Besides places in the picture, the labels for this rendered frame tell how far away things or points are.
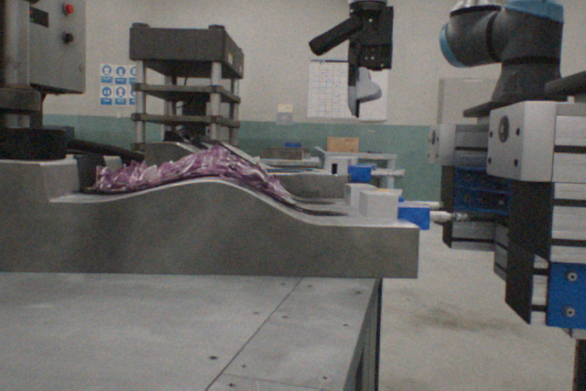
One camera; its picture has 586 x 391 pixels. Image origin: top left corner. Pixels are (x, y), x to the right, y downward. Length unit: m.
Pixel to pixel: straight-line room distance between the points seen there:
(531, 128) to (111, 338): 0.47
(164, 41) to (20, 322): 4.57
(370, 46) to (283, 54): 6.43
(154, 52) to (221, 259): 4.47
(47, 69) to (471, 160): 1.11
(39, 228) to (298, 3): 7.12
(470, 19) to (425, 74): 6.25
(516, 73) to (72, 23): 1.19
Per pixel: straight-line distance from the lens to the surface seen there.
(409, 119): 7.38
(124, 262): 0.52
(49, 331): 0.39
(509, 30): 1.19
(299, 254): 0.51
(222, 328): 0.38
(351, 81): 0.94
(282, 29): 7.46
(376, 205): 0.57
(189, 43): 4.85
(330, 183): 0.81
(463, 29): 1.25
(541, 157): 0.61
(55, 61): 1.53
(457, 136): 1.09
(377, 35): 0.98
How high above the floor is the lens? 0.93
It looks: 3 degrees down
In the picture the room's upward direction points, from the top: 2 degrees clockwise
